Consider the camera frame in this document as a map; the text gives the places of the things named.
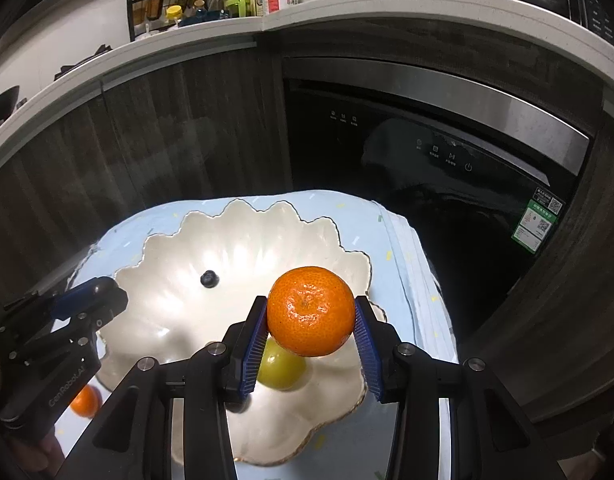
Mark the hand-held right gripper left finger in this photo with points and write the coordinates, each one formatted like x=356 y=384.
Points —
x=252 y=355

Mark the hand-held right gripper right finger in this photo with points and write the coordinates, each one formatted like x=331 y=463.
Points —
x=369 y=360

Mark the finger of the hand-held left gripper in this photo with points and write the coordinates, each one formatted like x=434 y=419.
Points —
x=77 y=292
x=109 y=302

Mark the small orange mandarin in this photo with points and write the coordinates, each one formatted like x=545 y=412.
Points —
x=84 y=400

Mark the large orange mandarin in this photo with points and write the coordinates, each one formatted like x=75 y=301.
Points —
x=309 y=310

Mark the white scalloped bowl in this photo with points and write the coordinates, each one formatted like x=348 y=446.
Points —
x=187 y=280

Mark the blueberry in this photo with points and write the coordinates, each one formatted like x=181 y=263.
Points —
x=208 y=278

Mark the light blue patterned tablecloth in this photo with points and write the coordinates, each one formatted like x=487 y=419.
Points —
x=417 y=285

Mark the black built-in dishwasher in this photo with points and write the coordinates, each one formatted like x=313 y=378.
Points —
x=437 y=200

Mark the dark wood kitchen cabinet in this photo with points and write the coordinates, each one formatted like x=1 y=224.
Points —
x=187 y=125

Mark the black wok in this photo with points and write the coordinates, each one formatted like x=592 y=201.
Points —
x=2 y=105

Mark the black gas stove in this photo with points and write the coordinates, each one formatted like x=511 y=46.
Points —
x=82 y=62

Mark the dark teal dish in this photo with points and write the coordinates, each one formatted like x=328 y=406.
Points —
x=202 y=17

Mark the green and white jar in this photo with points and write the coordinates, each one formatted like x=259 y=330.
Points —
x=234 y=2

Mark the white kitchen countertop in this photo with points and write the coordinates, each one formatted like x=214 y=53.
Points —
x=337 y=7

